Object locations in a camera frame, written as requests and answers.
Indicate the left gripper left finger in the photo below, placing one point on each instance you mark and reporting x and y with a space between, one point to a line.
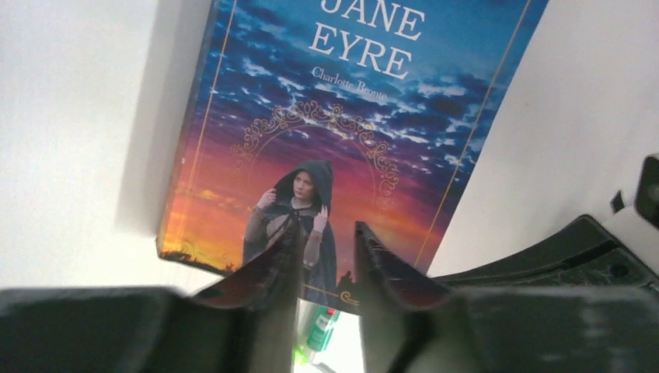
243 323

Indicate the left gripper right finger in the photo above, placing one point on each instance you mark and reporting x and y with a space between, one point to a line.
410 323

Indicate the Jane Eyre paperback book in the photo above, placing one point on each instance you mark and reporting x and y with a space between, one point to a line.
332 112

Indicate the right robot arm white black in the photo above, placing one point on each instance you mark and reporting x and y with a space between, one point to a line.
583 253

